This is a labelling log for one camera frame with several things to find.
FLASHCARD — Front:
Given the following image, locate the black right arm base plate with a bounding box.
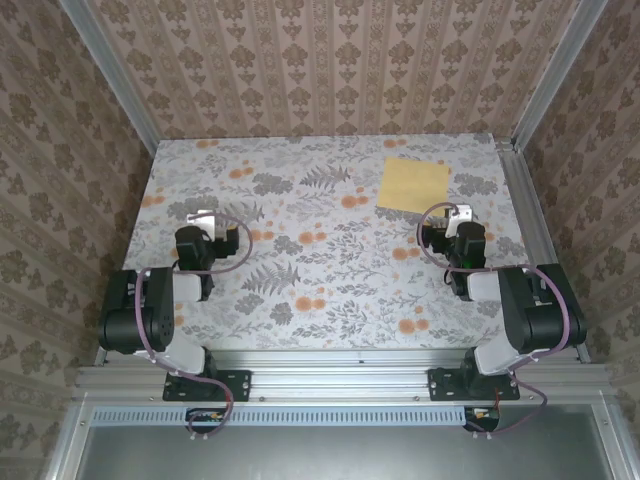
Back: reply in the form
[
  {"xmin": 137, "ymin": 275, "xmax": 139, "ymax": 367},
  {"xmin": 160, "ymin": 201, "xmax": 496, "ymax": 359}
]
[{"xmin": 428, "ymin": 367, "xmax": 521, "ymax": 401}]

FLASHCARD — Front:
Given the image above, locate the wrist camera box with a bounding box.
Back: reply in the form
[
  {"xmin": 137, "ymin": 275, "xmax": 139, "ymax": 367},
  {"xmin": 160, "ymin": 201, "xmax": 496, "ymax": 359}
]
[
  {"xmin": 187, "ymin": 210, "xmax": 220, "ymax": 237},
  {"xmin": 446, "ymin": 203, "xmax": 474, "ymax": 231}
]

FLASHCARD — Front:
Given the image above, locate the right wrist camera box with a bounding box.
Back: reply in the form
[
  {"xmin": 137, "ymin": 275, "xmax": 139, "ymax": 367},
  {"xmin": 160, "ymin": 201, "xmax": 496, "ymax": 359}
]
[{"xmin": 446, "ymin": 203, "xmax": 474, "ymax": 231}]

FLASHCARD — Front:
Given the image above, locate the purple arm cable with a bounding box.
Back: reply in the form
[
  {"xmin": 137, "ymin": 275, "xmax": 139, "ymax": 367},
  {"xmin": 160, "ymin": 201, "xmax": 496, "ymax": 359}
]
[
  {"xmin": 417, "ymin": 201, "xmax": 571, "ymax": 441},
  {"xmin": 134, "ymin": 210, "xmax": 253, "ymax": 441}
]

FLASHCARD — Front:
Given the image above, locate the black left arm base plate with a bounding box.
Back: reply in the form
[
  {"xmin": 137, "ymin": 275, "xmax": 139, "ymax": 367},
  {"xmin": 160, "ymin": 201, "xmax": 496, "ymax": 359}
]
[{"xmin": 163, "ymin": 368, "xmax": 251, "ymax": 402}]

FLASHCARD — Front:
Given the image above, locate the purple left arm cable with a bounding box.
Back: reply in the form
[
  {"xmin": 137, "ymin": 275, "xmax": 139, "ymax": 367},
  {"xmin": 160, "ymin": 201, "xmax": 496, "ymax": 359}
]
[{"xmin": 134, "ymin": 210, "xmax": 253, "ymax": 441}]

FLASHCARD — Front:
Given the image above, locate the small black connector board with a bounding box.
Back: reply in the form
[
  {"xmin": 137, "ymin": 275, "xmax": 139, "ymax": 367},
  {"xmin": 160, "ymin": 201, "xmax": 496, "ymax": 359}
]
[
  {"xmin": 185, "ymin": 407, "xmax": 231, "ymax": 434},
  {"xmin": 463, "ymin": 405, "xmax": 501, "ymax": 432}
]

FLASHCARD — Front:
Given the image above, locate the grey slotted cable duct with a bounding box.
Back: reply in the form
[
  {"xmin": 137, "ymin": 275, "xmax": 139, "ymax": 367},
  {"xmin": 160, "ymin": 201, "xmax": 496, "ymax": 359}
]
[{"xmin": 92, "ymin": 405, "xmax": 474, "ymax": 427}]

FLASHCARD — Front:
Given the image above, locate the aluminium frame post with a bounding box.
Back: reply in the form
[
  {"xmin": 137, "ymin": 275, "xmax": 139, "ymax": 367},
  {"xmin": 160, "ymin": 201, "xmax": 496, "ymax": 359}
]
[
  {"xmin": 59, "ymin": 0, "xmax": 162, "ymax": 151},
  {"xmin": 512, "ymin": 0, "xmax": 609, "ymax": 149}
]

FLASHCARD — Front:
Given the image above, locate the grey metal sheet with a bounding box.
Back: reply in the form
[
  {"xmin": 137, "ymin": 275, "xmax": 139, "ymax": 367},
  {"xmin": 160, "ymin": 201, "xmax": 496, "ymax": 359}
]
[{"xmin": 44, "ymin": 403, "xmax": 640, "ymax": 480}]

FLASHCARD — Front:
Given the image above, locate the aluminium side rail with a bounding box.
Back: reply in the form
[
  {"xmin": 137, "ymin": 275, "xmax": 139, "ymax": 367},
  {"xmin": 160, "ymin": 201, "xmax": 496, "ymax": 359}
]
[{"xmin": 497, "ymin": 139, "xmax": 591, "ymax": 364}]

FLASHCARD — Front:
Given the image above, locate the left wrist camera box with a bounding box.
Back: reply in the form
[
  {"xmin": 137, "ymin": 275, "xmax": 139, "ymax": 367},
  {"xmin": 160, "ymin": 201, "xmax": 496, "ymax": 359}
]
[{"xmin": 187, "ymin": 210, "xmax": 220, "ymax": 237}]

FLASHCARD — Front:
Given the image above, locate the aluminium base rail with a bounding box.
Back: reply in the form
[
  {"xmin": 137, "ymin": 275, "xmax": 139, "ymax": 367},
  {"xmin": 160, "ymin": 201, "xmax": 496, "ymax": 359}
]
[{"xmin": 74, "ymin": 348, "xmax": 609, "ymax": 402}]

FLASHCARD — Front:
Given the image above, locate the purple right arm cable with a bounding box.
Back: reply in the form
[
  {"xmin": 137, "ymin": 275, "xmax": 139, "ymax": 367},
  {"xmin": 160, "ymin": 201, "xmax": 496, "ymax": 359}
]
[{"xmin": 417, "ymin": 201, "xmax": 571, "ymax": 441}]

